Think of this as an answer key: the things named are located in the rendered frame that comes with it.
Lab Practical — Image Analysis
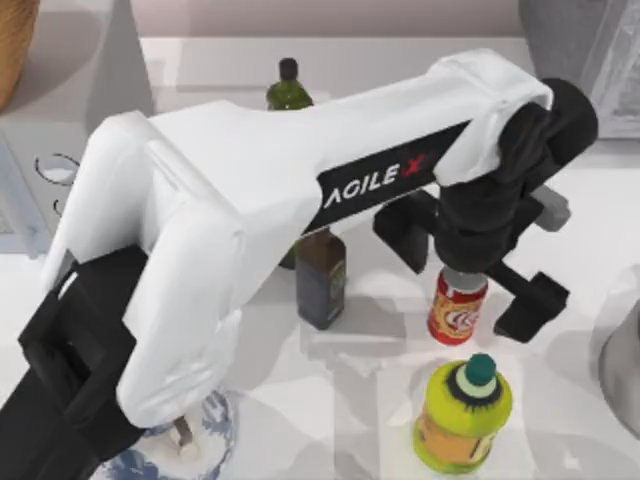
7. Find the red and white can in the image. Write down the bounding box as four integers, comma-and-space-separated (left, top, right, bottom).
427, 267, 490, 347

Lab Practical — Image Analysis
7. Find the pale grey rounded box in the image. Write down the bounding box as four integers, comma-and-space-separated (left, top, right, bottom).
537, 187, 572, 232

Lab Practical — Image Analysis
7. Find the dark olive square bottle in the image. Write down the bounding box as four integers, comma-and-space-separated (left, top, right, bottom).
293, 227, 349, 331

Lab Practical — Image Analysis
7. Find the grey metal pot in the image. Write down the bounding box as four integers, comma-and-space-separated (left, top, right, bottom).
592, 294, 640, 432

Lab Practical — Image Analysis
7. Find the yellow bottle with green cap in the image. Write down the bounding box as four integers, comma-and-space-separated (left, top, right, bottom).
411, 352, 514, 474

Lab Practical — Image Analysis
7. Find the green glass bottle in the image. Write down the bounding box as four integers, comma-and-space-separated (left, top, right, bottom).
264, 57, 316, 271

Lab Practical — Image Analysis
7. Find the translucent grey box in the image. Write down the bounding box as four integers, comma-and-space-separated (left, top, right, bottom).
588, 22, 640, 140

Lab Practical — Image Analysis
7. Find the grey rounded vessel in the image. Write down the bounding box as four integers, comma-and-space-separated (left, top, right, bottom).
518, 0, 640, 87

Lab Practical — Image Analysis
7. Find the blue and white plate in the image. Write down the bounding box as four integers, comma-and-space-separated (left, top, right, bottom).
97, 389, 242, 480

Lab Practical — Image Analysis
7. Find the white and brown utensil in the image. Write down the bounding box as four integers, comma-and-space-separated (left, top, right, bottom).
167, 418, 202, 460

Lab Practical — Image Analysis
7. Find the microwave knob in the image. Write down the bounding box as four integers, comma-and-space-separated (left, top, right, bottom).
33, 152, 82, 187

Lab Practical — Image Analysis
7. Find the pale microwave oven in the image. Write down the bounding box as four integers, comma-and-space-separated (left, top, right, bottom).
0, 127, 84, 254

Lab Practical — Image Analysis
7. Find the wooden basket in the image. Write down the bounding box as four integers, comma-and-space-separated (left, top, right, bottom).
0, 0, 42, 112

